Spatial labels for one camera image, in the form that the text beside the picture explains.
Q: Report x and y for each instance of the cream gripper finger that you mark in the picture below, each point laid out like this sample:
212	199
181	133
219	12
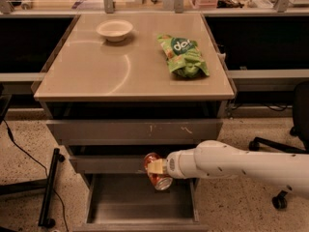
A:
158	166

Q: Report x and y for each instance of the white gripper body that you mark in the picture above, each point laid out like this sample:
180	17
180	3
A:
175	165

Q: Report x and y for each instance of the red coke can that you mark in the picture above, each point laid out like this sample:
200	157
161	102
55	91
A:
160	181

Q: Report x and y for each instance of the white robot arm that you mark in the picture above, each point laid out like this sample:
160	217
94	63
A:
214	159

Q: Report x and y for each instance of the open bottom grey drawer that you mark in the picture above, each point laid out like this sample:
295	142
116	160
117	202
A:
130	203

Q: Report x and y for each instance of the middle grey drawer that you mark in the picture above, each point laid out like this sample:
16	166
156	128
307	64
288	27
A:
127	165

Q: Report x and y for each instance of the grey drawer cabinet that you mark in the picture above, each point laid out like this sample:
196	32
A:
93	79

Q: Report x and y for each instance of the top grey drawer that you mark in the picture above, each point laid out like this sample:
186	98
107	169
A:
134	132

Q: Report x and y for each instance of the green chip bag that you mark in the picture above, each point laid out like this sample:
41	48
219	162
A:
183	57

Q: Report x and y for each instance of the black stand base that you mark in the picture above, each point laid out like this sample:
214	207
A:
46	184

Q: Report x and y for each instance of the white paper bowl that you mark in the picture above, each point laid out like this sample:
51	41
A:
114	30

